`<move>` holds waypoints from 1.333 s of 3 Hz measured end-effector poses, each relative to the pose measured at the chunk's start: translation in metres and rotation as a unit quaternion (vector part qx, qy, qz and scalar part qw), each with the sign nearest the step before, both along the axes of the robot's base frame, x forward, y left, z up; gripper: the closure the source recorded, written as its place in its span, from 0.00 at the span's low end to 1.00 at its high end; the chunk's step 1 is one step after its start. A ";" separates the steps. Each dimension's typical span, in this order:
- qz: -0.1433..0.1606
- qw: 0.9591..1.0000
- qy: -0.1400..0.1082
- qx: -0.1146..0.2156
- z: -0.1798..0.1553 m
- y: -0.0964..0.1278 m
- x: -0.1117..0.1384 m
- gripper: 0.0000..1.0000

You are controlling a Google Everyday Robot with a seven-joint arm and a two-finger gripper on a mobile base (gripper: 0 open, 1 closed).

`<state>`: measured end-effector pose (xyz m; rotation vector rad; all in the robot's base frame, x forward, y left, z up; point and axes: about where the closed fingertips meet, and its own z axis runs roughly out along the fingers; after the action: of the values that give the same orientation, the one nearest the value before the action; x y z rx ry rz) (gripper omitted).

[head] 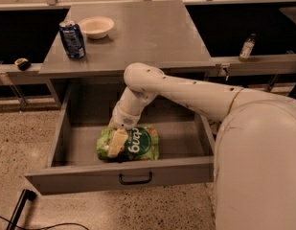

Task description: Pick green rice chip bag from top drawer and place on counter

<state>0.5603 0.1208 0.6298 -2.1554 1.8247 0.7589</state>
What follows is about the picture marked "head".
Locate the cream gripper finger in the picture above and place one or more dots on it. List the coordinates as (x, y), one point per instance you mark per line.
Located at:
(117, 143)

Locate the grey metal side rail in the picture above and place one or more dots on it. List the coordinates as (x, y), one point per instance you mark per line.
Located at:
(255, 65)

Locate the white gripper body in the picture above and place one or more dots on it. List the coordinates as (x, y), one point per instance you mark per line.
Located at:
(123, 120)

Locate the white paper bowl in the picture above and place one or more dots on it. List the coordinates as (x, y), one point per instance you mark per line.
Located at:
(96, 27)

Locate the blue soda can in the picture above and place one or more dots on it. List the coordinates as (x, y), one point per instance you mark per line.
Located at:
(72, 39)

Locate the small clear bottle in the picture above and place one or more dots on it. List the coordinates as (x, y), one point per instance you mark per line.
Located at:
(247, 48)

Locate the open grey top drawer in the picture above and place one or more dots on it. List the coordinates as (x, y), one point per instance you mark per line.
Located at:
(186, 146)

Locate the black stand leg with cable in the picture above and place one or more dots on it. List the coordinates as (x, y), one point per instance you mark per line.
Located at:
(29, 195)

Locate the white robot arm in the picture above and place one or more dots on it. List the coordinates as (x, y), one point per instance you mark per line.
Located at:
(255, 149)

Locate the black yellow tape measure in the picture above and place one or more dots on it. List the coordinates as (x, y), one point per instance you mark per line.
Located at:
(23, 64)

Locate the green rice chip bag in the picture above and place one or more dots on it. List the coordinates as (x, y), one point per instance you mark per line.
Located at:
(141, 145)

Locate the black drawer handle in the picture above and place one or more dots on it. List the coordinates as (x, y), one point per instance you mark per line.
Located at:
(129, 180)

